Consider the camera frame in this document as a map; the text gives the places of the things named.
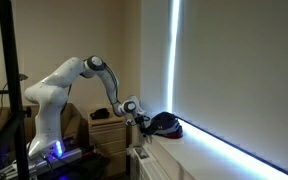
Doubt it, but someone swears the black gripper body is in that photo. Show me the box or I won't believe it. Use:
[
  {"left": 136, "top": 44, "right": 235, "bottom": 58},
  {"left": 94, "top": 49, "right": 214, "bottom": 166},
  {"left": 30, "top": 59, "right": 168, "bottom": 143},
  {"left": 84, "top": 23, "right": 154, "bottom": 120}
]
[{"left": 126, "top": 114, "right": 151, "bottom": 132}]

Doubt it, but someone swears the navy blue cap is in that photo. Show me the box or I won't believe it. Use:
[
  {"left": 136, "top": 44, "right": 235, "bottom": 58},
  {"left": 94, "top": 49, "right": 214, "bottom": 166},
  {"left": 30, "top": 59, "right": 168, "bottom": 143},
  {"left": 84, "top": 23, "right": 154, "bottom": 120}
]
[{"left": 145, "top": 111, "right": 180, "bottom": 136}]

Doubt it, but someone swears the red cap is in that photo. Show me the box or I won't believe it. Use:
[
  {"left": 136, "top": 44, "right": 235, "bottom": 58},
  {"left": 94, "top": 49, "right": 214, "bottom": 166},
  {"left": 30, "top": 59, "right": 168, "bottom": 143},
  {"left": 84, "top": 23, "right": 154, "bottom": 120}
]
[{"left": 159, "top": 120, "right": 184, "bottom": 140}]

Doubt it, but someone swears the white radiator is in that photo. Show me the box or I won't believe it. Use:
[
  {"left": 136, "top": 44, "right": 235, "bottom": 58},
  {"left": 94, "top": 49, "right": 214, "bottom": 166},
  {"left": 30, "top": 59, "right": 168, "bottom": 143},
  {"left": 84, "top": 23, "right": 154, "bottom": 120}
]
[{"left": 127, "top": 144, "right": 172, "bottom": 180}]

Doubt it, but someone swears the wooden drawer cabinet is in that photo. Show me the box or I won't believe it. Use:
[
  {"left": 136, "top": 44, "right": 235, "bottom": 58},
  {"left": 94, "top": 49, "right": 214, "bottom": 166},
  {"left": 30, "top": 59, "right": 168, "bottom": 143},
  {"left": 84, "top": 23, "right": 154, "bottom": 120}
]
[{"left": 87, "top": 109, "right": 129, "bottom": 178}]

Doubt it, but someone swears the black object on cabinet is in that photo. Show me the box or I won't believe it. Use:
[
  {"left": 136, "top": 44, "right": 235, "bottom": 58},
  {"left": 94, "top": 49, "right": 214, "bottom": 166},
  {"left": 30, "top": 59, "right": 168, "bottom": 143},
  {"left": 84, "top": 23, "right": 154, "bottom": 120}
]
[{"left": 89, "top": 108, "right": 111, "bottom": 121}]

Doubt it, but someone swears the brown wooden headboard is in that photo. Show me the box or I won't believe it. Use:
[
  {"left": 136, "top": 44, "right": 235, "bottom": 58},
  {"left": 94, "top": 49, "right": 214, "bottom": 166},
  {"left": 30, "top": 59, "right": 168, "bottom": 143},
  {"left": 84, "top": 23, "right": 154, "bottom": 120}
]
[{"left": 0, "top": 102, "right": 85, "bottom": 148}]

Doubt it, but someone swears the black cart top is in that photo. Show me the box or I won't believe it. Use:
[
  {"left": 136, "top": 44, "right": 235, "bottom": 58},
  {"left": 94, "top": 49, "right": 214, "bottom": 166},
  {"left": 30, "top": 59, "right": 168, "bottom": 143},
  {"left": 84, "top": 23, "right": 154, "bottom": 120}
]
[{"left": 48, "top": 152, "right": 112, "bottom": 180}]

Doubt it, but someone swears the grey roller blind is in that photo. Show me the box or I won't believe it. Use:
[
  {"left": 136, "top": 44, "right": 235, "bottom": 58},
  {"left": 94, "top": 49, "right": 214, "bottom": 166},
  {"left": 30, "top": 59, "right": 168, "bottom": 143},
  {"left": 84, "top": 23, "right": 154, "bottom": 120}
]
[{"left": 169, "top": 0, "right": 288, "bottom": 180}]

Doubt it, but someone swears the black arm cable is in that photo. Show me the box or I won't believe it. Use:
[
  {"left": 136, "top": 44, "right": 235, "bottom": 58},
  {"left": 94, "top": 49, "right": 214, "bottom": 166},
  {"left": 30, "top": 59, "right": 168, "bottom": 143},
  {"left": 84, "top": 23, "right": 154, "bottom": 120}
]
[{"left": 104, "top": 63, "right": 122, "bottom": 103}]

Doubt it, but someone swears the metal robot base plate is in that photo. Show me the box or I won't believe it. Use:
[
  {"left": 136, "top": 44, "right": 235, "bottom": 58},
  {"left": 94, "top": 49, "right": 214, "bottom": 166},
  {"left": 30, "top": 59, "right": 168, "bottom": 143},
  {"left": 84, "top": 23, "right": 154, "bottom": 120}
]
[{"left": 0, "top": 138, "right": 84, "bottom": 178}]

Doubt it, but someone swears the black camera stand pole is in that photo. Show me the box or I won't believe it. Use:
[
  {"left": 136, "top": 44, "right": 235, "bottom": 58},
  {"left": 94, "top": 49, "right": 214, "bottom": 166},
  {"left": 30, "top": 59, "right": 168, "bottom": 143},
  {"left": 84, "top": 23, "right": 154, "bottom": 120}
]
[{"left": 0, "top": 0, "right": 32, "bottom": 180}]

